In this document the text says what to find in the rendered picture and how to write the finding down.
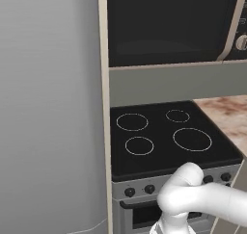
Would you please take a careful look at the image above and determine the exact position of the black oven door handle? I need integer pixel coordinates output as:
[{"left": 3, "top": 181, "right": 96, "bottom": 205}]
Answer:
[{"left": 119, "top": 199, "right": 161, "bottom": 211}]

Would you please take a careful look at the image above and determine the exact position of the black hob stove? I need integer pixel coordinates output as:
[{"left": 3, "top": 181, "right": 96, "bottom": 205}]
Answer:
[{"left": 109, "top": 99, "right": 244, "bottom": 234}]

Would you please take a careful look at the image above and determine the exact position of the pale microwave door handle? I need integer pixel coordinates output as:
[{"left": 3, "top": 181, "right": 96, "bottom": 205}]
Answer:
[{"left": 216, "top": 0, "right": 247, "bottom": 63}]

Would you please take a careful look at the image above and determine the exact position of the black stove knob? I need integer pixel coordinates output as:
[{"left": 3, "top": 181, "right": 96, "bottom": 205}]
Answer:
[
  {"left": 203, "top": 174, "right": 214, "bottom": 185},
  {"left": 144, "top": 184, "right": 156, "bottom": 195},
  {"left": 220, "top": 171, "right": 233, "bottom": 183},
  {"left": 123, "top": 187, "right": 136, "bottom": 198}
]

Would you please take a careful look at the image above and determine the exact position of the black microwave oven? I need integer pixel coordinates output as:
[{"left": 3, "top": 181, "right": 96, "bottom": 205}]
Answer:
[{"left": 106, "top": 0, "right": 247, "bottom": 68}]

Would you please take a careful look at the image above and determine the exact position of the grey fridge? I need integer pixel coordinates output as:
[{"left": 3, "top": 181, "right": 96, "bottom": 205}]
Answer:
[{"left": 0, "top": 0, "right": 108, "bottom": 234}]

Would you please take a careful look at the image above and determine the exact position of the beige cupboard side panel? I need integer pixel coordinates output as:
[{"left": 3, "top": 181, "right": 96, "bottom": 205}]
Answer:
[{"left": 96, "top": 0, "right": 114, "bottom": 234}]

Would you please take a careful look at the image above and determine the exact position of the oven door with dark window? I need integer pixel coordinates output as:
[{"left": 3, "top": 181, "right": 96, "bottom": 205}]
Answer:
[{"left": 117, "top": 199, "right": 216, "bottom": 234}]

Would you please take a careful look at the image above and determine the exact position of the silver microwave dial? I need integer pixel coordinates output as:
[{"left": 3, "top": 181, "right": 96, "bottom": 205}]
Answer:
[{"left": 235, "top": 34, "right": 247, "bottom": 51}]

